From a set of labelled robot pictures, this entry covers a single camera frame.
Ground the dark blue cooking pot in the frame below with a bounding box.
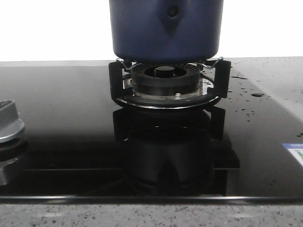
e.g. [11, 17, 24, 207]
[109, 0, 223, 63]

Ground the black pot support grate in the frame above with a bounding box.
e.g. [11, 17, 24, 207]
[108, 57, 231, 110]

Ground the black gas burner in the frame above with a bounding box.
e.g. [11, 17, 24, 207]
[131, 64, 200, 96]

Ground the black glass gas stove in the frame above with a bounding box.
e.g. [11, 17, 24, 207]
[0, 65, 303, 204]

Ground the silver stove knob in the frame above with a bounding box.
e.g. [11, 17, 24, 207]
[0, 100, 25, 143]

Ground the energy label sticker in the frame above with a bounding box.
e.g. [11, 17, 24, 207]
[282, 143, 303, 166]

